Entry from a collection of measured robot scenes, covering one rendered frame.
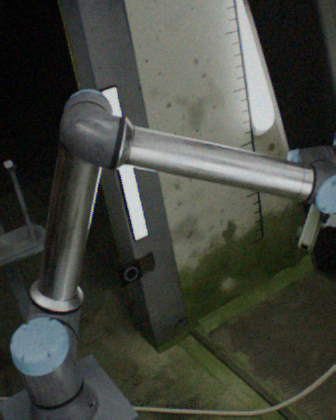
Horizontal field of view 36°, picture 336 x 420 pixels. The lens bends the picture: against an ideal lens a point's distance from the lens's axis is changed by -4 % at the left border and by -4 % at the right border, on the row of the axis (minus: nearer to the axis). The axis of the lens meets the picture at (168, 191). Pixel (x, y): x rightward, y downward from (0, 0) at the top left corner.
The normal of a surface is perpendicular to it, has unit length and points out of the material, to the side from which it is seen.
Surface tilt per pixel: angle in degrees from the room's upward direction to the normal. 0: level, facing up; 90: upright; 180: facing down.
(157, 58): 90
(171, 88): 90
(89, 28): 90
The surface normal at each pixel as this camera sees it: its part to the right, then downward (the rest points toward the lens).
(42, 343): -0.16, -0.84
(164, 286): 0.52, 0.30
